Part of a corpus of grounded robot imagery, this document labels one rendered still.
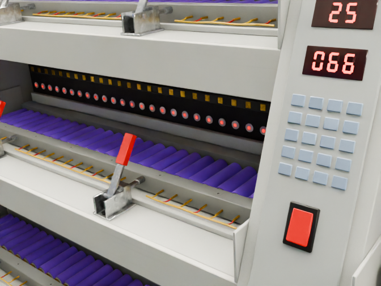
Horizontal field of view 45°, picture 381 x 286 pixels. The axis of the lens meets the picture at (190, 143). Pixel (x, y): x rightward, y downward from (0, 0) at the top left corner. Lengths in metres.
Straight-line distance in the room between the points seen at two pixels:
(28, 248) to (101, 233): 0.30
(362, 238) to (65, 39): 0.39
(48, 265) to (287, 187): 0.47
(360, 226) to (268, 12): 0.23
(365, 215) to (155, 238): 0.21
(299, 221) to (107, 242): 0.23
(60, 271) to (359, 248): 0.49
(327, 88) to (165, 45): 0.17
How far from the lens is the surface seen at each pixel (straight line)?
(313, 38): 0.37
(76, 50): 0.56
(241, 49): 0.40
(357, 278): 0.35
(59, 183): 0.61
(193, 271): 0.43
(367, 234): 0.35
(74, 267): 0.73
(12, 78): 0.92
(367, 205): 0.35
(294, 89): 0.37
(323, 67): 0.36
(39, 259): 0.77
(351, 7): 0.36
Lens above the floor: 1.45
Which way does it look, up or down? 5 degrees down
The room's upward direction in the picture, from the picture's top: 10 degrees clockwise
